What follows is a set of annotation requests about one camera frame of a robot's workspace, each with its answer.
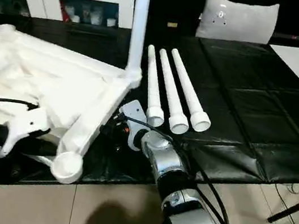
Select white plastic table leg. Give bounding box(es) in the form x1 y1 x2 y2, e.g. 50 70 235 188
135 44 177 129
158 47 223 135
146 47 202 137
118 0 155 90

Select white plastic table top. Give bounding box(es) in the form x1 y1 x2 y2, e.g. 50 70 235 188
0 23 147 195

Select red packet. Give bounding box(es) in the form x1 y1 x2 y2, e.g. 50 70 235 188
61 5 75 22

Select black cabinet with gold label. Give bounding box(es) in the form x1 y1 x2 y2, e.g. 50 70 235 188
144 0 208 40

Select black work mat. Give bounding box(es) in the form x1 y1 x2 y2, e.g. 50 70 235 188
0 0 299 224

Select grey cushion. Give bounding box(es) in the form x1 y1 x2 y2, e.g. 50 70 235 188
195 0 281 50

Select black floor stand bar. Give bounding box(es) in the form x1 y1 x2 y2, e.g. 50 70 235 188
267 189 299 224

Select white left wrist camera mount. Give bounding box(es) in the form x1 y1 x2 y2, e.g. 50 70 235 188
0 100 55 166

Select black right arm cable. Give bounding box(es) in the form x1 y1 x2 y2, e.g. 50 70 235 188
101 112 252 224

